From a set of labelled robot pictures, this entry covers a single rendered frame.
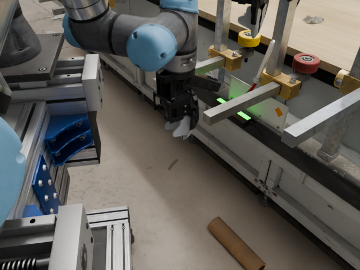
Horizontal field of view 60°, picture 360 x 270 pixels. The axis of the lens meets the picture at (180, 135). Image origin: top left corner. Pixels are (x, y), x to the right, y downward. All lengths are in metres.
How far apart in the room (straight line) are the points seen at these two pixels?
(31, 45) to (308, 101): 0.94
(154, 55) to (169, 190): 1.31
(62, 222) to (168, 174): 1.44
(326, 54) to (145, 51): 0.76
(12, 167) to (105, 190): 1.60
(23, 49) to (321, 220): 1.33
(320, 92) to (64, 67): 0.86
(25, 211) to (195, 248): 1.08
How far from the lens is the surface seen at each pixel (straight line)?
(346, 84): 0.90
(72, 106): 0.80
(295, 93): 1.04
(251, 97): 0.93
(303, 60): 1.09
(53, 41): 0.86
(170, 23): 0.57
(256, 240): 1.64
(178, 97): 0.71
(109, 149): 2.07
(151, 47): 0.53
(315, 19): 1.45
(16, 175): 0.25
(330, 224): 1.56
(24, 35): 0.78
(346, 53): 1.20
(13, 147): 0.23
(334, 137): 0.98
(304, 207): 1.60
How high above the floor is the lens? 1.35
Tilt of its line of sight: 39 degrees down
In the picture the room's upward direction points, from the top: straight up
